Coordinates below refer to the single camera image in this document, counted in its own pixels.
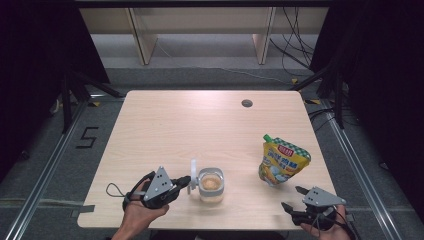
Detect person's left hand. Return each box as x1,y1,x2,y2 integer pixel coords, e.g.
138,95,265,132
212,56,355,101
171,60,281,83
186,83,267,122
121,180,170,232

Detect light wooden desk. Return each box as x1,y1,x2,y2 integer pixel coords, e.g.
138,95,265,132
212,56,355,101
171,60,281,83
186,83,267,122
78,7,329,66

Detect black gripper strap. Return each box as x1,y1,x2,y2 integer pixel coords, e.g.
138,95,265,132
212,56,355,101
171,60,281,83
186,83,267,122
333,207,360,240
122,170,156,212

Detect person's right hand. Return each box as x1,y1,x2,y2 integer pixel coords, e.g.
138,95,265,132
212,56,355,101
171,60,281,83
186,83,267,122
299,205,352,240

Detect thin grey gripper cable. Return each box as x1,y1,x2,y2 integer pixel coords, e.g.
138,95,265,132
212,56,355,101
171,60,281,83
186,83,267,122
105,182,130,200

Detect black hanging cables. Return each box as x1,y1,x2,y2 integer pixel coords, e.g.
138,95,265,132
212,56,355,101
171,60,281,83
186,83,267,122
269,7,318,78

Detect person's dark clothing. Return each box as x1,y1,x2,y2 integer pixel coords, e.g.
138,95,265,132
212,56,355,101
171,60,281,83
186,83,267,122
148,229,291,240

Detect black metal stand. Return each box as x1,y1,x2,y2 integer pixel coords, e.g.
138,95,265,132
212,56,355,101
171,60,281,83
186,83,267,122
59,69,124,134
289,59,346,130

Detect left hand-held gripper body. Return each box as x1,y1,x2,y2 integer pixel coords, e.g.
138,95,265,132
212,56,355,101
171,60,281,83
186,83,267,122
141,165,183,210

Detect black curtain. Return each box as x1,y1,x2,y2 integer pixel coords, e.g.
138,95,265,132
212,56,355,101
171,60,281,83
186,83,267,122
0,0,111,183
309,0,424,214

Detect black floor cables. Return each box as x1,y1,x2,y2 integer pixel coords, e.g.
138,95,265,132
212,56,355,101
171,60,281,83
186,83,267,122
308,107,338,133

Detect clear jar with white lid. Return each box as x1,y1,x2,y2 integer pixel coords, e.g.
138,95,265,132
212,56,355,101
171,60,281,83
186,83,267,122
187,158,225,204

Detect yellow seasoning pouch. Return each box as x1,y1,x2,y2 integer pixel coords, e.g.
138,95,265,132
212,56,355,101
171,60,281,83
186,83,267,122
258,133,312,187

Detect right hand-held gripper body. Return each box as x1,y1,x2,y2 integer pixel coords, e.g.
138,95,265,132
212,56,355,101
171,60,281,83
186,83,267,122
292,186,347,231

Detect aluminium floor rail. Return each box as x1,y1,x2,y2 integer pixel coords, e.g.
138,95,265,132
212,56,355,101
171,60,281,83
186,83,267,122
3,99,89,240
320,99,399,240

